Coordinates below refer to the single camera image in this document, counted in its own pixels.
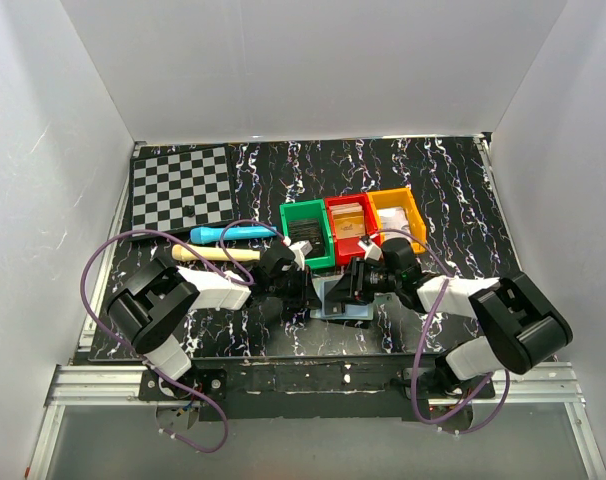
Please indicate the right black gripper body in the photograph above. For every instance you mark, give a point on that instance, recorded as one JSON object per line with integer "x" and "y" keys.
{"x": 356, "y": 284}

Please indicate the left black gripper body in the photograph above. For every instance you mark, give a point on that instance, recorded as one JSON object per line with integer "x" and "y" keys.
{"x": 306, "y": 286}

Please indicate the green card holder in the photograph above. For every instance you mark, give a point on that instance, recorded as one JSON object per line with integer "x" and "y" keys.
{"x": 352, "y": 312}

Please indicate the yellow plastic bin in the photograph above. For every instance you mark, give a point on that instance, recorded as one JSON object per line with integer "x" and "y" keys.
{"x": 404, "y": 198}

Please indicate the green plastic bin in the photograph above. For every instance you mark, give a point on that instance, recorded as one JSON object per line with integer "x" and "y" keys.
{"x": 311, "y": 209}

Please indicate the red plastic bin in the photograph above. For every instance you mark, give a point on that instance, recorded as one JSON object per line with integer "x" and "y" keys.
{"x": 346, "y": 249}

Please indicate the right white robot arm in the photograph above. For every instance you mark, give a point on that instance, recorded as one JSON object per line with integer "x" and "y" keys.
{"x": 520, "y": 327}

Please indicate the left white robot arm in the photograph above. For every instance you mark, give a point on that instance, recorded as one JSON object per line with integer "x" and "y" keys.
{"x": 156, "y": 299}

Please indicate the black card in green bin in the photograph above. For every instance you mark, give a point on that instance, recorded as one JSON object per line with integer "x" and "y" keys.
{"x": 309, "y": 229}

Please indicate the white card in yellow bin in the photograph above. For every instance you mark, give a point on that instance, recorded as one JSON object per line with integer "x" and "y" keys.
{"x": 394, "y": 218}

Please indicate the orange card in red bin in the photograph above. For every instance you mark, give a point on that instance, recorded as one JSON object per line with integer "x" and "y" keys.
{"x": 348, "y": 220}

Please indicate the blue plastic crayon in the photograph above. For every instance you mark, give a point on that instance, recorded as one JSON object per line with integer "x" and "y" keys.
{"x": 209, "y": 235}

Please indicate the cream plastic crayon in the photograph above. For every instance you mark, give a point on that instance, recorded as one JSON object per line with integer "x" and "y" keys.
{"x": 182, "y": 254}

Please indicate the checkered chessboard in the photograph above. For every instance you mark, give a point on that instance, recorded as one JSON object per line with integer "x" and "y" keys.
{"x": 162, "y": 185}

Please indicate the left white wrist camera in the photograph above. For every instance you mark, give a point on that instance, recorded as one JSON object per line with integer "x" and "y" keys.
{"x": 300, "y": 250}

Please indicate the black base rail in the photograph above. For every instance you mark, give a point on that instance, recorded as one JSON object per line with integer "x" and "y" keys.
{"x": 370, "y": 386}

